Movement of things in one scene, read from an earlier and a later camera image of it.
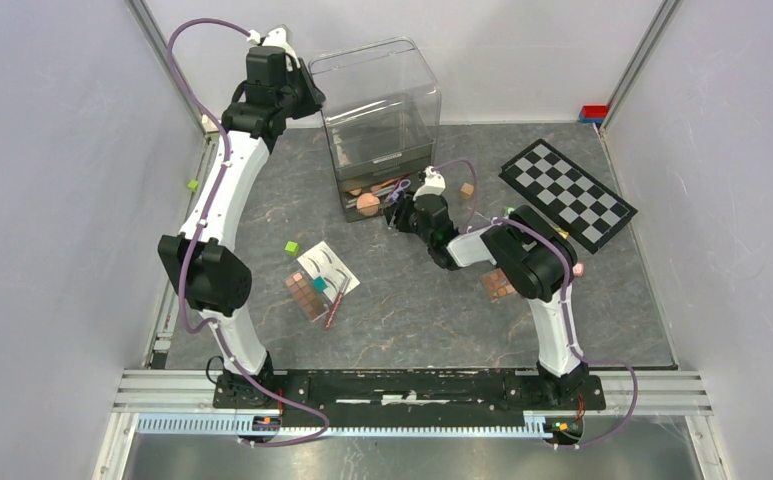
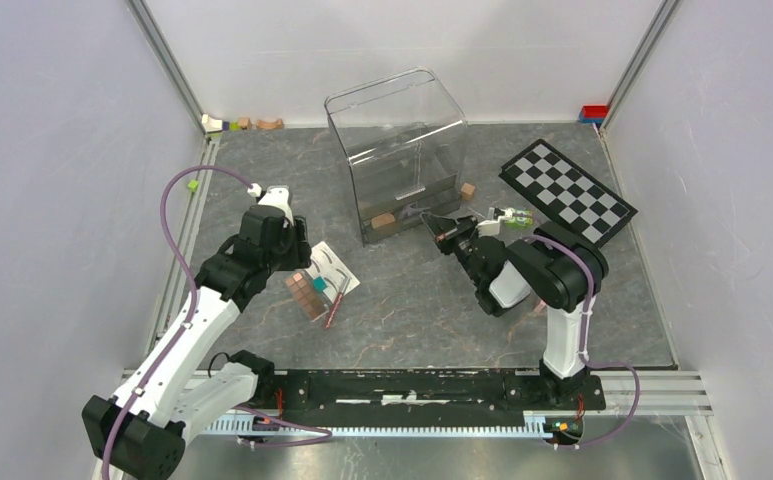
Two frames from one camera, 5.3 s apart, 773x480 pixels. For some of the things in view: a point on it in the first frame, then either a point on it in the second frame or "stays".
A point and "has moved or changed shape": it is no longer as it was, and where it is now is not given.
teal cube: [320, 284] stays
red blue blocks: [593, 113] stays
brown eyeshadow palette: [311, 300] stays
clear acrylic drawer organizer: [382, 113] has moved or changed shape
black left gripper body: [300, 98] to [293, 251]
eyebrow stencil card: [320, 261] stays
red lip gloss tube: [337, 302] stays
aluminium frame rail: [158, 48] stays
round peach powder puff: [368, 204] to [382, 220]
